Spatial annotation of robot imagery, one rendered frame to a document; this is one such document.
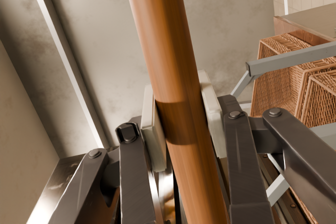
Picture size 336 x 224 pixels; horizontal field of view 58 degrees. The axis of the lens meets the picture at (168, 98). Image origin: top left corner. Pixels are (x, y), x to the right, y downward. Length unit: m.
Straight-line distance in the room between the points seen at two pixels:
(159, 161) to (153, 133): 0.02
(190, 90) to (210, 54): 3.57
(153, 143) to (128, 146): 0.02
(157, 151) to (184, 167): 0.04
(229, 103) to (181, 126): 0.03
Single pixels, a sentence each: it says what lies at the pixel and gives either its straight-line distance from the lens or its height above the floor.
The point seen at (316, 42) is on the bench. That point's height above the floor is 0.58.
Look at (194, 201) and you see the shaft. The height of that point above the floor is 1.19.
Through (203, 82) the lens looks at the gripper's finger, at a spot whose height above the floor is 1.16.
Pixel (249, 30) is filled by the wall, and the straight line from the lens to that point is 3.78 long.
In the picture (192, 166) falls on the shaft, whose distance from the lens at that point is 0.20.
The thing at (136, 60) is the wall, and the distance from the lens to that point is 3.72.
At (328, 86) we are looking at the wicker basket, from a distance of 1.13.
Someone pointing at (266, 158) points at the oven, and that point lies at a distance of 1.61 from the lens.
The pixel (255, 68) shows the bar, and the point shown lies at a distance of 1.09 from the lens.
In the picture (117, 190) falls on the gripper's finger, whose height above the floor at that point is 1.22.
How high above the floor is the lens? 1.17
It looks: 4 degrees up
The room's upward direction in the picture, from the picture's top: 103 degrees counter-clockwise
